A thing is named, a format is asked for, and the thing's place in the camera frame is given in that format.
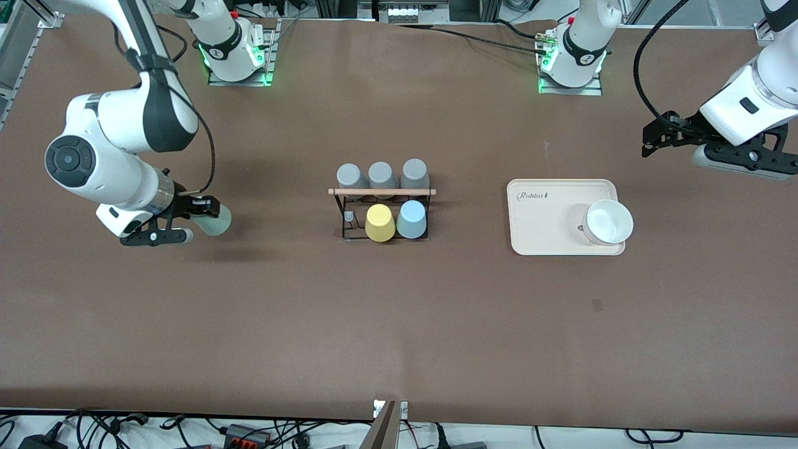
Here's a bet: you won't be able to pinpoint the mint green cup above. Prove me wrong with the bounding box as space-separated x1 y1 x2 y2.
186 203 233 238

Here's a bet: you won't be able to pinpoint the light blue cup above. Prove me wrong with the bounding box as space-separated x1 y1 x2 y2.
397 200 428 240

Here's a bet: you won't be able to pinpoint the white bowl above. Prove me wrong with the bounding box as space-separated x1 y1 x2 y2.
583 199 634 245

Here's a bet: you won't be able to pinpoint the grey cup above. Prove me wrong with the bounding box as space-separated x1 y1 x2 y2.
368 161 398 199
337 163 365 200
400 158 431 199

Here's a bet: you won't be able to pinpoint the beige rabbit tray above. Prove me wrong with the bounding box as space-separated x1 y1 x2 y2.
506 179 626 256

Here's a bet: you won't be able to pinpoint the yellow cup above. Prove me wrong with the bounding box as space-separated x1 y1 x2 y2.
365 204 397 243

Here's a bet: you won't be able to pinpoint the black power strip red switches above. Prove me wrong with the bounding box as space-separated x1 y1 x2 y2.
223 423 273 448

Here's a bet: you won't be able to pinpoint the black power adapter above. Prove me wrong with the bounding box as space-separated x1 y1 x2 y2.
17 433 70 449

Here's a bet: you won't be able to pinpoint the grey device with white buttons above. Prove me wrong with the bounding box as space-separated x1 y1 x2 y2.
376 0 438 24

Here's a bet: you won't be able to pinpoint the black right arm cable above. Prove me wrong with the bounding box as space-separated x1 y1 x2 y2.
112 24 216 195

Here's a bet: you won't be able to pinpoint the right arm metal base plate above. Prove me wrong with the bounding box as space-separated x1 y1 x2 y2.
208 19 279 87

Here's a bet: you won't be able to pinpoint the black wire cup rack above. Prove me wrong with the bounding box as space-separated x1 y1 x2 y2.
329 186 437 241

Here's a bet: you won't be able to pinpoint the tangled black cables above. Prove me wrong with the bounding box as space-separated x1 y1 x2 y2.
0 408 209 449

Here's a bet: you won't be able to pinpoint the long black table cable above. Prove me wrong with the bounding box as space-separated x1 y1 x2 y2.
399 24 544 56

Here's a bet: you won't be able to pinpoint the grey angled post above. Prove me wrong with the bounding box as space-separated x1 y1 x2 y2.
360 400 401 449

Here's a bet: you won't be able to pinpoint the looped black cable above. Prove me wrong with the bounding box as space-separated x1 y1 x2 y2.
625 428 685 445

